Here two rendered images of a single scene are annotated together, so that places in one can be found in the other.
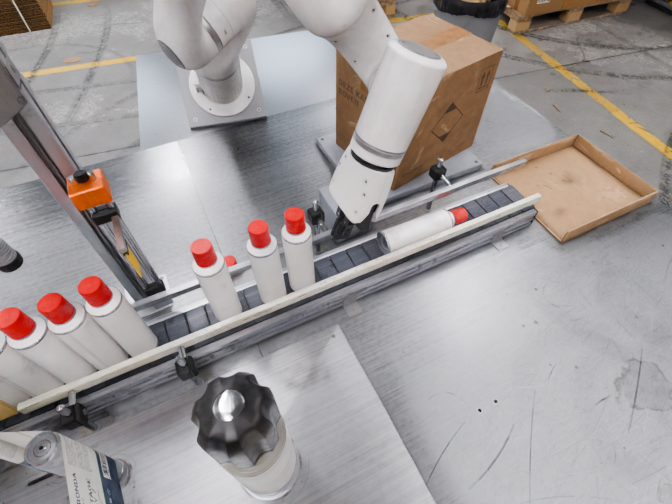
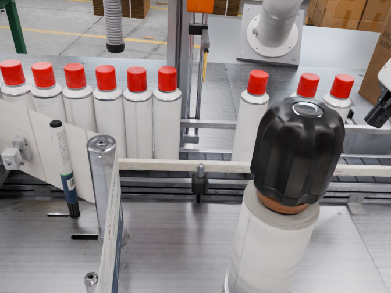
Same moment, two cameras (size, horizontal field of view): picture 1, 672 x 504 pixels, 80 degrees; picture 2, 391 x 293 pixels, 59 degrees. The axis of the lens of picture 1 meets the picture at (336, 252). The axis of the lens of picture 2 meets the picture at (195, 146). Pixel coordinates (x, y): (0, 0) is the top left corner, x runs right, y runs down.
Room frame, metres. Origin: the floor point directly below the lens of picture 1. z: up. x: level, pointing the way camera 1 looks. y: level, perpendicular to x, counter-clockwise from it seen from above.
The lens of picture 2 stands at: (-0.18, 0.09, 1.33)
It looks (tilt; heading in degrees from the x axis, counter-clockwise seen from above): 36 degrees down; 22
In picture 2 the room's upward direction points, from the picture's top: 4 degrees clockwise
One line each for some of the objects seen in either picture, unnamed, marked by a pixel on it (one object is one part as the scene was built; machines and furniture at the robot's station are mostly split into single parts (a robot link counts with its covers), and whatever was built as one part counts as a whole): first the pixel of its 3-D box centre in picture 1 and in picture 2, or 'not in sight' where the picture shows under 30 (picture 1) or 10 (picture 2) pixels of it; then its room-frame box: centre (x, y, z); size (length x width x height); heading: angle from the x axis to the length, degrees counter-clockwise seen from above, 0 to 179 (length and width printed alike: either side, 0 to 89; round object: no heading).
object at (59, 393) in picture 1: (327, 284); (342, 170); (0.43, 0.02, 0.91); 1.07 x 0.01 x 0.02; 116
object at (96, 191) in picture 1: (132, 264); (195, 79); (0.37, 0.32, 1.05); 0.10 x 0.04 x 0.33; 26
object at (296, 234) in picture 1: (298, 252); (328, 125); (0.45, 0.07, 0.98); 0.05 x 0.05 x 0.20
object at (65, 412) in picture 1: (78, 409); not in sight; (0.20, 0.42, 0.89); 0.06 x 0.03 x 0.12; 26
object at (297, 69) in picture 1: (284, 104); (313, 64); (1.19, 0.17, 0.81); 0.90 x 0.90 x 0.04; 18
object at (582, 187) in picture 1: (570, 183); not in sight; (0.77, -0.60, 0.85); 0.30 x 0.26 x 0.04; 116
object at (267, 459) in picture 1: (254, 442); (276, 219); (0.12, 0.10, 1.03); 0.09 x 0.09 x 0.30
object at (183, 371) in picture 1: (189, 371); (199, 189); (0.26, 0.25, 0.89); 0.03 x 0.03 x 0.12; 26
